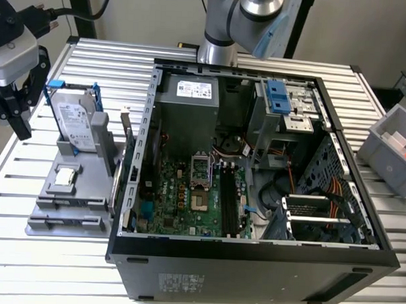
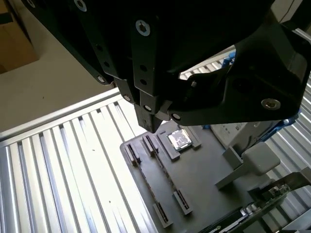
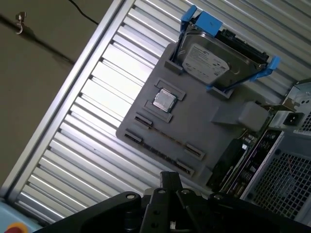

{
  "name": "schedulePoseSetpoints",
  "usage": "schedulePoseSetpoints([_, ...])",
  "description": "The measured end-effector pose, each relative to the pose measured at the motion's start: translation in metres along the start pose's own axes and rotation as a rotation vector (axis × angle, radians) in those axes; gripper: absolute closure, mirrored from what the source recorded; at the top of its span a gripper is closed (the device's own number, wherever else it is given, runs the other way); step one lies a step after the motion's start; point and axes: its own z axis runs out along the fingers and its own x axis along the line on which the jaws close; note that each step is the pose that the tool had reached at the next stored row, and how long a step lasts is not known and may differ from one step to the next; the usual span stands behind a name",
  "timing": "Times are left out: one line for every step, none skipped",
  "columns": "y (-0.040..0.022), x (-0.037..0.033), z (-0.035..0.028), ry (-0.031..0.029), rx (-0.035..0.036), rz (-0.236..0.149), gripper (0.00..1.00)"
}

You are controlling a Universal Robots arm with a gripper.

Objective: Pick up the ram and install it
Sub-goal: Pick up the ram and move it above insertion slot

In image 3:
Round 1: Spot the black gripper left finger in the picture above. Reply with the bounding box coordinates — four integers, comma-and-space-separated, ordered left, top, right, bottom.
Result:
36, 171, 172, 233

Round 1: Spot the grey power supply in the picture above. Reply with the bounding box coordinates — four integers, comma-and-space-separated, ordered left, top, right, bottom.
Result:
269, 110, 311, 132

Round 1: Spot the silver CPU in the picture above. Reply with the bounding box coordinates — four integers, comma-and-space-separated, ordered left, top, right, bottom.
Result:
152, 88, 177, 114

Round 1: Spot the black floor cable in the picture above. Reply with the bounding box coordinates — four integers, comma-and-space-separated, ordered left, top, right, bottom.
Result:
69, 0, 99, 25

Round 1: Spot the graphics card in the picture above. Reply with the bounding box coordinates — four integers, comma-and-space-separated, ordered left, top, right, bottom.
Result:
207, 128, 284, 192

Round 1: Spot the grey parts rack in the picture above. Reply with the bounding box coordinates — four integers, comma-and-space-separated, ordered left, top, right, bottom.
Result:
116, 42, 272, 187

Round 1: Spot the black PC case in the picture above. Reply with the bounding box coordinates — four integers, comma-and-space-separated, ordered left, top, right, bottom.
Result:
240, 77, 311, 224

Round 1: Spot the small metal hook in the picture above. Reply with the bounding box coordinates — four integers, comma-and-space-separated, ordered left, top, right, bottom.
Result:
15, 12, 27, 34

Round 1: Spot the hard disk in blue carrier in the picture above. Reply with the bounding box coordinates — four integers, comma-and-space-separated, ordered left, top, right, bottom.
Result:
173, 4, 281, 94

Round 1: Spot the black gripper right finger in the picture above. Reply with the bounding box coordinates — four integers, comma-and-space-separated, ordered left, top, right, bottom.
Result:
170, 171, 311, 233

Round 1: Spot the pale blue teach pendant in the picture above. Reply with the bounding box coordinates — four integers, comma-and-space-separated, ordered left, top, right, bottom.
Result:
0, 201, 42, 233

